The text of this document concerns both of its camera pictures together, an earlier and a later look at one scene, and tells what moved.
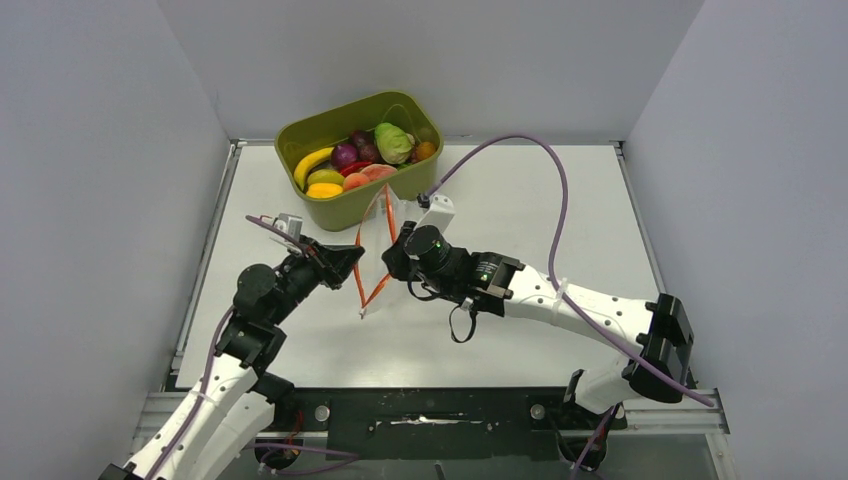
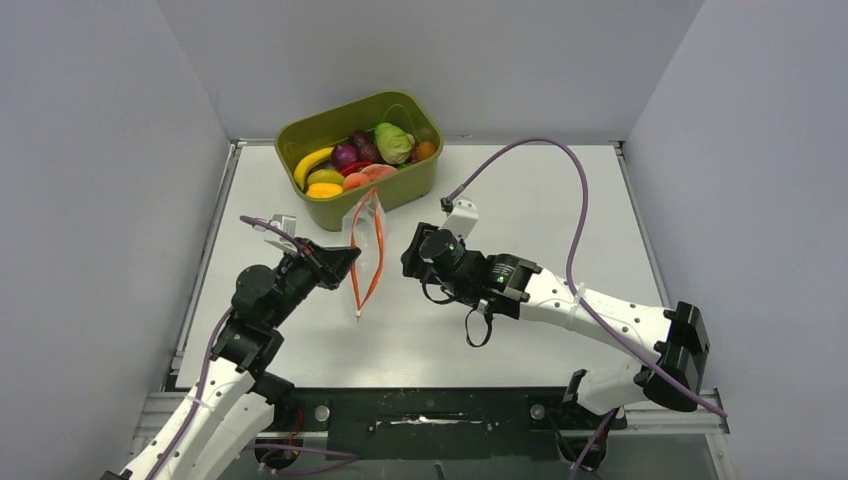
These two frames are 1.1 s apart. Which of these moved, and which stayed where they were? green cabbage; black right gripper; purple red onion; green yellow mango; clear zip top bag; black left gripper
Moved: clear zip top bag; black right gripper
Stayed: green yellow mango; purple red onion; green cabbage; black left gripper
